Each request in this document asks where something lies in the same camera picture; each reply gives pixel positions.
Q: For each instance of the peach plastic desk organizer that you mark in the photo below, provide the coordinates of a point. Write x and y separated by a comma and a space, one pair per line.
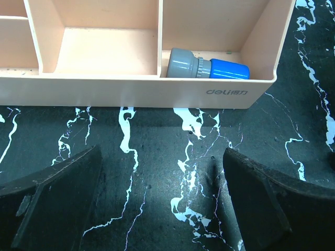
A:
116, 53

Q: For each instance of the grey and blue bottle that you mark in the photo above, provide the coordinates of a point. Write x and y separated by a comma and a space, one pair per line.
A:
184, 64

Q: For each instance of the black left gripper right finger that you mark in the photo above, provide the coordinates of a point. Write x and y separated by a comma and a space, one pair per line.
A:
275, 211

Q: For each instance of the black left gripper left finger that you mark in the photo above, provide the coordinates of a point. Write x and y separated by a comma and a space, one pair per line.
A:
48, 210

